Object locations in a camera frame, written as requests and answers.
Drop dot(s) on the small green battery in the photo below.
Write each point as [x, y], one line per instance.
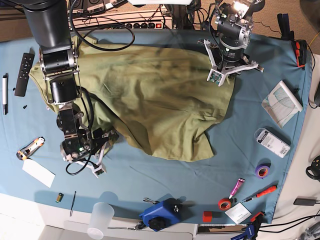
[59, 197]

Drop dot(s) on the blue plastic device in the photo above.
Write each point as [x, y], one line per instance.
[162, 214]

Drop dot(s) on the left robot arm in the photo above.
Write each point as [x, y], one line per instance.
[230, 25]

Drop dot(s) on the green t-shirt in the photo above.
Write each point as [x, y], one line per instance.
[159, 99]

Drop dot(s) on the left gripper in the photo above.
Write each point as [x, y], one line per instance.
[227, 59]

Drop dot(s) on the orange black clamp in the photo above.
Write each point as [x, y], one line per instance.
[301, 53]

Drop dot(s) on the keys on ring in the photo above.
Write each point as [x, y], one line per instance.
[139, 226]

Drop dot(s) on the black tweezers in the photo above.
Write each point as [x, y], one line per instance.
[72, 204]

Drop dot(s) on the purple tape roll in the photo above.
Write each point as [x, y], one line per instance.
[262, 170]

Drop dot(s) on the clear plastic case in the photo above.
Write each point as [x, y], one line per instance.
[268, 140]

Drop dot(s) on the orange screwdriver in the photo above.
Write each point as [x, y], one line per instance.
[261, 193]

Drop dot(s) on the red tape roll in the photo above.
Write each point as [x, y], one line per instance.
[225, 204]

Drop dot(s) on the blue clamp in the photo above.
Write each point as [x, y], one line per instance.
[284, 25]
[251, 231]

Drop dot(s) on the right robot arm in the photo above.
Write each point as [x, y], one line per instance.
[48, 21]

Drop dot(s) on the clear plastic cup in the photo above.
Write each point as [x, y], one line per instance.
[101, 216]

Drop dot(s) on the white paper card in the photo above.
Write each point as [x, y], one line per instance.
[38, 172]

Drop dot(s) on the orange utility knife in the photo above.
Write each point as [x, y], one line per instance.
[29, 150]

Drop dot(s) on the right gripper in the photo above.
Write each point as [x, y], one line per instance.
[91, 155]

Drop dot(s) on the black power adapter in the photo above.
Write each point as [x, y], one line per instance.
[304, 202]

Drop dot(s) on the white square card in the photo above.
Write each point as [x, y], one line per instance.
[238, 213]

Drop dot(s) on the white marker pen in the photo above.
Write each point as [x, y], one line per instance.
[5, 94]

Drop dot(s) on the blue clamp top right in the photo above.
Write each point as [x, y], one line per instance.
[284, 25]

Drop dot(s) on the red block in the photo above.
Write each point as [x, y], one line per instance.
[207, 216]

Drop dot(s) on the blue tablecloth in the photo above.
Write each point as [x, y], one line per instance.
[132, 175]

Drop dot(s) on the pink glue tube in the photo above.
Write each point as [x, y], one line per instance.
[237, 186]

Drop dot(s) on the black remote control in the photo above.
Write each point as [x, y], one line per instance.
[23, 74]

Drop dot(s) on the power strip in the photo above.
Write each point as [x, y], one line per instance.
[157, 24]

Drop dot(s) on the blue clamp bottom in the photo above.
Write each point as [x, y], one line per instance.
[251, 231]

